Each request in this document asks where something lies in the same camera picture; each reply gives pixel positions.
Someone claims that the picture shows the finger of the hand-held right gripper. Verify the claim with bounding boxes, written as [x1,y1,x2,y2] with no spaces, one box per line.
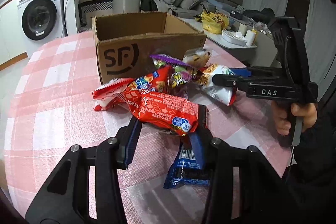
[212,73,250,91]
[232,66,283,80]

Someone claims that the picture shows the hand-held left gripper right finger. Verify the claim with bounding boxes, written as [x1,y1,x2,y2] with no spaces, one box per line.
[189,105,313,224]

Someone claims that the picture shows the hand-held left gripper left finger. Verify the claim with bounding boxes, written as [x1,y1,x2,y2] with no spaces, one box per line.
[25,117,144,224]

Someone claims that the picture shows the orange and white noodle packet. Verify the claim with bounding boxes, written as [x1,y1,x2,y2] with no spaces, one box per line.
[198,64,237,106]

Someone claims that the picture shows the blue cookie packet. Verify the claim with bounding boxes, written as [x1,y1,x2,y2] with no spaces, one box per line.
[163,135,211,189]

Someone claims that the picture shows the clear pastry packet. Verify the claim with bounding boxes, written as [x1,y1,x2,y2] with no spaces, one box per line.
[182,47,213,67]

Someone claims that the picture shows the large red snack packet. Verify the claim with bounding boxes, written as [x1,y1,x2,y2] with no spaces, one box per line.
[122,84,200,137]

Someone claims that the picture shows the purple snack packet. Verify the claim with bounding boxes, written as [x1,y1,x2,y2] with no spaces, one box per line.
[149,54,200,91]

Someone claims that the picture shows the red and white snack packet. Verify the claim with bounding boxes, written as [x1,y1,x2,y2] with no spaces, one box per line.
[92,77,135,111]

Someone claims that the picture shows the red chips packet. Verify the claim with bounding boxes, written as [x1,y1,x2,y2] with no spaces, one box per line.
[133,66,174,98]

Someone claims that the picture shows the brown cardboard box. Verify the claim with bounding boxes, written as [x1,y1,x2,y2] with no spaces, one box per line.
[92,12,208,85]

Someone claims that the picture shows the person's right forearm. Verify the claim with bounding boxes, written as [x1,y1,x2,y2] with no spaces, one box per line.
[278,106,336,195]

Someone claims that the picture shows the person's right hand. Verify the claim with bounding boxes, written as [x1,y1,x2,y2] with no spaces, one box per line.
[270,102,319,136]

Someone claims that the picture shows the white tray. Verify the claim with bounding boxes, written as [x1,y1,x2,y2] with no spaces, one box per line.
[222,29,249,47]

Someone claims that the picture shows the white bottle with yellow cap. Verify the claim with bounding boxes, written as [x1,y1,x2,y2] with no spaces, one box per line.
[245,29,257,46]

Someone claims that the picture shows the white coffee table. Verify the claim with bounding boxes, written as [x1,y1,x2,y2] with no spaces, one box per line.
[181,17,258,58]

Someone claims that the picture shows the white paper roll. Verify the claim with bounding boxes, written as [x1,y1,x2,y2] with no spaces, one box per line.
[238,23,249,37]

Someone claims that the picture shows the yellow plastic bag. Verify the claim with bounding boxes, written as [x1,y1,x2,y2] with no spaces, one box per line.
[200,10,229,34]

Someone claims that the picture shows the dark jacket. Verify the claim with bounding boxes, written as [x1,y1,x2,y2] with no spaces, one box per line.
[244,7,277,24]

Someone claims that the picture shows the blue pillow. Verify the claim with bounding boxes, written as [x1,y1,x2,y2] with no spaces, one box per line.
[215,1,237,11]

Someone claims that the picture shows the pink plaid tablecloth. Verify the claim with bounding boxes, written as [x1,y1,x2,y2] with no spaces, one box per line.
[4,30,292,224]

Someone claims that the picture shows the black clothes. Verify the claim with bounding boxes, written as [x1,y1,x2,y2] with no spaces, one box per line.
[138,0,161,13]

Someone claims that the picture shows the black and white patterned mat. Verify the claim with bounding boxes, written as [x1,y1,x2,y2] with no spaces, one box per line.
[78,0,114,28]

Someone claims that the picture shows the white washing machine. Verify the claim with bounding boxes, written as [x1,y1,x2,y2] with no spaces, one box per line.
[16,0,66,41]

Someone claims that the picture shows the white kitchen cabinet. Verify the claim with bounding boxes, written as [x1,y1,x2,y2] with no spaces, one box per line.
[0,0,29,71]

